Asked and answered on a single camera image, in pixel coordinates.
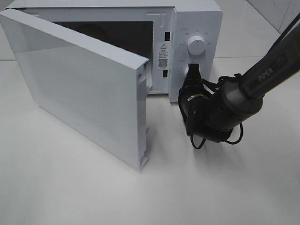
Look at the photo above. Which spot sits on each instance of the white microwave oven body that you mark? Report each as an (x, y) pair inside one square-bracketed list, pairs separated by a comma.
[(155, 29)]

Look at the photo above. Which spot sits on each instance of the upper white control knob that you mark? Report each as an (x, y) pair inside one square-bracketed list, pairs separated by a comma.
[(196, 44)]

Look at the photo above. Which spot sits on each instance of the white microwave door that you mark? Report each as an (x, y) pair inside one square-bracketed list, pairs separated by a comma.
[(97, 88)]

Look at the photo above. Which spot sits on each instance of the white timer knob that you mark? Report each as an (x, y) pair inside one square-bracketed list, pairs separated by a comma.
[(186, 72)]

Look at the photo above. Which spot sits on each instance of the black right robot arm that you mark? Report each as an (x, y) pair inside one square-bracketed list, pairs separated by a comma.
[(216, 111)]

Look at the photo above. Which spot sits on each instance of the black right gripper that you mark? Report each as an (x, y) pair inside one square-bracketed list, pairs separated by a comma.
[(192, 99)]

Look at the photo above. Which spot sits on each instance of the burger with lettuce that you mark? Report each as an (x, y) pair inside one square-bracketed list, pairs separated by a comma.
[(93, 31)]

